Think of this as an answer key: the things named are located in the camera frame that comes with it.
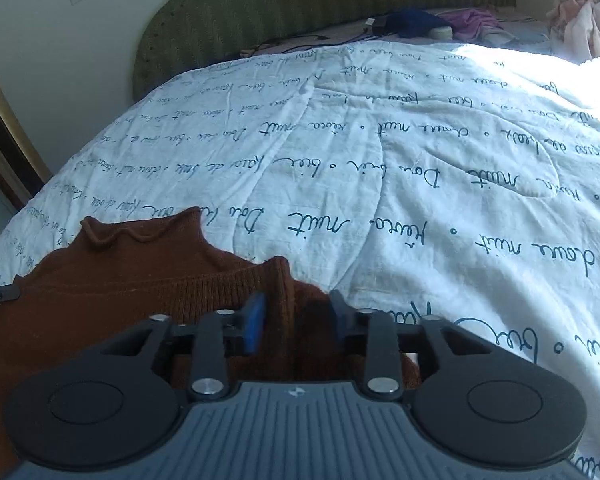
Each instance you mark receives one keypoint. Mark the gold tower fan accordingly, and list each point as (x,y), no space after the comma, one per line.
(0,110)

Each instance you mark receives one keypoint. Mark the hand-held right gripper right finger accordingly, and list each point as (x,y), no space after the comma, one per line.
(340,320)

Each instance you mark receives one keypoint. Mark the green padded headboard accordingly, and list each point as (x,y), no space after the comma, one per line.
(280,5)

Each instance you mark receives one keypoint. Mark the blue cloth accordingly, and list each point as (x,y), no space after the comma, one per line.
(415,22)

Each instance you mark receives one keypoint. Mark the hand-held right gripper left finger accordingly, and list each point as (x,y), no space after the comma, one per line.
(255,325)

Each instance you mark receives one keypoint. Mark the brown knit sweater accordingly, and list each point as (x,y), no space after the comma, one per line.
(130,280)

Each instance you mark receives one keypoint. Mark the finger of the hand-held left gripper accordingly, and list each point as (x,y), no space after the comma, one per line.
(2,295)

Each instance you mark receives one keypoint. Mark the pile of pink cream clothes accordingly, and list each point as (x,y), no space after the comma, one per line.
(590,20)

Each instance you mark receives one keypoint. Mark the purple cloth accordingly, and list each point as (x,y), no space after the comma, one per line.
(472,22)

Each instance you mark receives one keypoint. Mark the white printed blanket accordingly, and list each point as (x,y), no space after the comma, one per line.
(380,160)

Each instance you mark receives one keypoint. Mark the small white object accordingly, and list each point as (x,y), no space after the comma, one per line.
(441,31)

